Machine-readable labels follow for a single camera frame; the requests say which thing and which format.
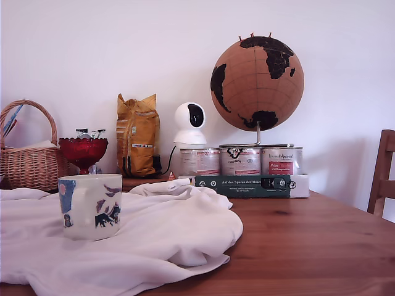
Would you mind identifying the green and white cardboard tray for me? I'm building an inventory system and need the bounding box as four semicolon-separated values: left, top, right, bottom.
178;173;310;199

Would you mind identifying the white dome security camera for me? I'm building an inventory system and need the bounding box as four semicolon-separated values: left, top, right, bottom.
173;102;208;146

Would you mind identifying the cork globe on metal stand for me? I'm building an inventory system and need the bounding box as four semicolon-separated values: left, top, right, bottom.
210;34;305;149

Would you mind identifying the wooden chair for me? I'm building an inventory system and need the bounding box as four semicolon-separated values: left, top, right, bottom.
367;129;395;221

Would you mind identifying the yellow coffee bag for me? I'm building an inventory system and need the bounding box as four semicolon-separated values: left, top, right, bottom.
116;92;161;179

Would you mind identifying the food can with script label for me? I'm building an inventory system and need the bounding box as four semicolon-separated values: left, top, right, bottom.
261;146;304;176

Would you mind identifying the white folded paper napkin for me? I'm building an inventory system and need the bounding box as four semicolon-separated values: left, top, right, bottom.
4;139;60;151

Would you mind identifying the black power cable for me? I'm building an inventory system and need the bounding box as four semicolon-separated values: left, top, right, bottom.
152;144;177;175

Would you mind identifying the blue patterned coffee cup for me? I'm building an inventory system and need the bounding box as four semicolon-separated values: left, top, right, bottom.
57;173;123;242

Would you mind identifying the wicker basket with handle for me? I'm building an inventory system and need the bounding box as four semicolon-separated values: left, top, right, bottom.
0;99;70;194

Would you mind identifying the long blue paper pack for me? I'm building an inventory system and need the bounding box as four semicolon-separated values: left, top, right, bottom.
1;103;25;138

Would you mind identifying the white cloth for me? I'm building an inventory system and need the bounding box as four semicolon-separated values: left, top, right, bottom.
0;179;244;296

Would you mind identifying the red glass goblet bowl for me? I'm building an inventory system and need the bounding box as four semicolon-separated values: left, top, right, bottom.
58;137;109;176

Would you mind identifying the food can with red label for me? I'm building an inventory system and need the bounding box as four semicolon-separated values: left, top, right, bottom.
179;147;221;177

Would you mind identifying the food can with black logo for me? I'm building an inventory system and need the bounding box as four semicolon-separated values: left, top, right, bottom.
219;147;263;177

